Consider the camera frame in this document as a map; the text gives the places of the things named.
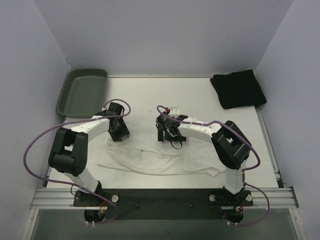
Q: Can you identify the dark green plastic tray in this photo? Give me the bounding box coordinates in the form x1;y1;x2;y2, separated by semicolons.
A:
56;68;108;119

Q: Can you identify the folded black t-shirt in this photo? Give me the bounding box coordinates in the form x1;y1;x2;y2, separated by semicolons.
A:
210;69;267;110

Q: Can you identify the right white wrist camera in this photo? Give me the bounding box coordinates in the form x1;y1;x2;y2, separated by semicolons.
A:
165;107;181;118

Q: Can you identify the aluminium extrusion rail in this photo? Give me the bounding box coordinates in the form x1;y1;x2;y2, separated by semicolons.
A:
30;188;299;210

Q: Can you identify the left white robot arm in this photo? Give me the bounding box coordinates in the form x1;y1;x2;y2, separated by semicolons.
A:
48;101;130;206

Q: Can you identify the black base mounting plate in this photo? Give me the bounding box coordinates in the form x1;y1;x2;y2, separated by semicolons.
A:
73;188;253;220

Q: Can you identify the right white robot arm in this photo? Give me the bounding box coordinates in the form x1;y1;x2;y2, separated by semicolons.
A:
155;112;251;195

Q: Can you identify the white t-shirt with robot print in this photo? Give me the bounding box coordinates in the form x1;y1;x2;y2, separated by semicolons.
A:
97;133;226;176

